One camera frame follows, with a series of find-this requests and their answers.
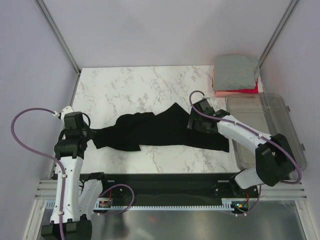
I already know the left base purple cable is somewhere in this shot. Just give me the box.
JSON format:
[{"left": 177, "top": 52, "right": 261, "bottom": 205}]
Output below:
[{"left": 93, "top": 183, "right": 136, "bottom": 218}]

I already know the folded grey t-shirt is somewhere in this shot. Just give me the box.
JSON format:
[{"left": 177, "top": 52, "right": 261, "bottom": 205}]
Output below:
[{"left": 213, "top": 55, "right": 260, "bottom": 91}]

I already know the left aluminium frame post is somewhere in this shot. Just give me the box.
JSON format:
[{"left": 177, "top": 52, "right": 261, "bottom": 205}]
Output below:
[{"left": 34, "top": 0, "right": 81, "bottom": 76}]

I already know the aluminium frame post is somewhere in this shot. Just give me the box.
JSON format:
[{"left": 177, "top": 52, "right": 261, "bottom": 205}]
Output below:
[
  {"left": 34, "top": 0, "right": 81, "bottom": 76},
  {"left": 259, "top": 0, "right": 301, "bottom": 69}
]

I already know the white slotted cable duct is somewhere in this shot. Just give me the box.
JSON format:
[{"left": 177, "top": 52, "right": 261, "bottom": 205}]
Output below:
[{"left": 46, "top": 198, "right": 251, "bottom": 211}]

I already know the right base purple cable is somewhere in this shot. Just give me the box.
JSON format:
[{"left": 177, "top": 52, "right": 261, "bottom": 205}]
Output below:
[{"left": 231, "top": 184, "right": 263, "bottom": 218}]

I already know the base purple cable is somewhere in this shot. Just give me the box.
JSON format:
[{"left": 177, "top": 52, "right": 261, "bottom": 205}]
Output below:
[
  {"left": 93, "top": 183, "right": 136, "bottom": 218},
  {"left": 231, "top": 184, "right": 263, "bottom": 218}
]

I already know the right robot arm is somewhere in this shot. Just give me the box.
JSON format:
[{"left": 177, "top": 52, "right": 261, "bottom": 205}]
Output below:
[{"left": 191, "top": 98, "right": 301, "bottom": 197}]

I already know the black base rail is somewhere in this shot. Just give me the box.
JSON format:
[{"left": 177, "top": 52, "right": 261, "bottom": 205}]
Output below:
[{"left": 99, "top": 172, "right": 260, "bottom": 207}]

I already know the right aluminium frame post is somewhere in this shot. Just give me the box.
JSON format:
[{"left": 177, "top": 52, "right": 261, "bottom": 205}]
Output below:
[{"left": 259, "top": 0, "right": 301, "bottom": 69}]

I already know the black t-shirt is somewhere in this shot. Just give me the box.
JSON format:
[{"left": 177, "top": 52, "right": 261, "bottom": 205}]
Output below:
[{"left": 92, "top": 103, "right": 230, "bottom": 153}]

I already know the folded red t-shirt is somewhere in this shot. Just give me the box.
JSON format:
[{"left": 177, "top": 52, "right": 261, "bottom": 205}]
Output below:
[{"left": 230, "top": 81, "right": 259, "bottom": 94}]

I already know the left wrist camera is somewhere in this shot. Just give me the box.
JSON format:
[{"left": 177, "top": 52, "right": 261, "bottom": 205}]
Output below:
[{"left": 53, "top": 106, "right": 74, "bottom": 121}]

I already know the clear plastic bin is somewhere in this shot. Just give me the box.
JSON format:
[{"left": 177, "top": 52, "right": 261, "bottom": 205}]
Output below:
[{"left": 225, "top": 93, "right": 307, "bottom": 170}]

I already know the folded peach t-shirt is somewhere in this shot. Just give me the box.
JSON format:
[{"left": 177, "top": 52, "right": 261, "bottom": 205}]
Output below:
[{"left": 212, "top": 66, "right": 263, "bottom": 97}]

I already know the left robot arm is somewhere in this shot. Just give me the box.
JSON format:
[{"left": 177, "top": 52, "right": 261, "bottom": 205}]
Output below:
[{"left": 40, "top": 106, "right": 110, "bottom": 240}]

